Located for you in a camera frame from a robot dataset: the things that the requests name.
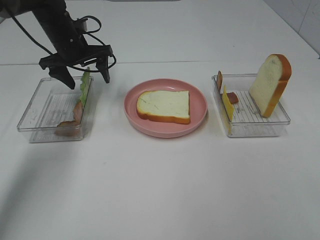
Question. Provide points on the right clear plastic tray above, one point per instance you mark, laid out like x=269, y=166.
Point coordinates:
x=247, y=121

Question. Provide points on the long bacon strip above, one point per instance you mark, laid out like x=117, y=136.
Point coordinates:
x=69, y=129

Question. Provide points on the bread slice from tray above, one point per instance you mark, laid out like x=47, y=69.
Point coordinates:
x=164, y=106

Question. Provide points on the left clear plastic tray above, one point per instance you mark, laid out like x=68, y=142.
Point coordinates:
x=51, y=103

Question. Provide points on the green lettuce leaf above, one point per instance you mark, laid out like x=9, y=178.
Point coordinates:
x=84, y=86

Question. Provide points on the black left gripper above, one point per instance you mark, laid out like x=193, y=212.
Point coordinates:
x=76, y=54

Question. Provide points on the small bacon piece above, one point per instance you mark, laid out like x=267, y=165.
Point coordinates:
x=232, y=97

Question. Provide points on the pink round plate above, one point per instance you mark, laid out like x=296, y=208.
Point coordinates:
x=197, y=104

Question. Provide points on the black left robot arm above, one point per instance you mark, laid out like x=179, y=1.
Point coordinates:
x=66, y=35

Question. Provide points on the upright bacon strip right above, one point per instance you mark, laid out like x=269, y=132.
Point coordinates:
x=219, y=80

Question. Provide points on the yellow cheese slice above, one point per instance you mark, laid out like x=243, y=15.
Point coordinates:
x=228, y=107

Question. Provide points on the upright bread slice right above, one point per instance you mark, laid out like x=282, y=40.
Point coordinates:
x=270, y=83

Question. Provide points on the clear plastic tray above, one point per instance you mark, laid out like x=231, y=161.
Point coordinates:
x=51, y=103
x=247, y=121

